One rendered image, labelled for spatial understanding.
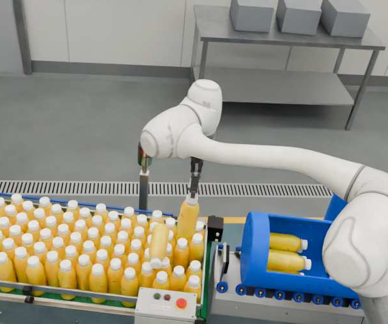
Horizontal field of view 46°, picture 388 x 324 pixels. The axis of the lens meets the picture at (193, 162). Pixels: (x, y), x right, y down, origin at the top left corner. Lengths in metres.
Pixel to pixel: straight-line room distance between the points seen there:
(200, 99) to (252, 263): 0.68
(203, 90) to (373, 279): 0.65
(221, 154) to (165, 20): 3.67
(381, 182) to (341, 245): 0.22
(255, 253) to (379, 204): 0.74
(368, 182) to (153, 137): 0.53
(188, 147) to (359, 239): 0.48
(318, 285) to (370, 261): 0.84
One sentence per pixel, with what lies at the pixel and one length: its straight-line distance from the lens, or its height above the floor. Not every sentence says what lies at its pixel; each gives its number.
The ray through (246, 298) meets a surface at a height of 0.93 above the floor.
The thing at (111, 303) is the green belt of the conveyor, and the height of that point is 0.90.
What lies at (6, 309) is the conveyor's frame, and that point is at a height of 0.84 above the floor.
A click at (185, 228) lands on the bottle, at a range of 1.62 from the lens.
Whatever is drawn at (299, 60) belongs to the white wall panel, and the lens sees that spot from 5.19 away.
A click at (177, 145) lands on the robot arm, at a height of 1.74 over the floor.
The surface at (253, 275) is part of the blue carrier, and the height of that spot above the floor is 1.11.
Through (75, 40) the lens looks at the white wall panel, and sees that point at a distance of 4.89.
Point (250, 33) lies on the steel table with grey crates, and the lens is 4.04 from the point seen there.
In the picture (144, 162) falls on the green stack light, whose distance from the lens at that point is 1.99.
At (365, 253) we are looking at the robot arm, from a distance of 0.95.
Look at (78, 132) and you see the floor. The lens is 4.20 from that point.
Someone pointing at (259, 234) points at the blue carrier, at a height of 1.23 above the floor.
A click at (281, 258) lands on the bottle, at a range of 1.78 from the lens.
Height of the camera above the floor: 2.45
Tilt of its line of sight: 39 degrees down
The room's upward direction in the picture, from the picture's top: 7 degrees clockwise
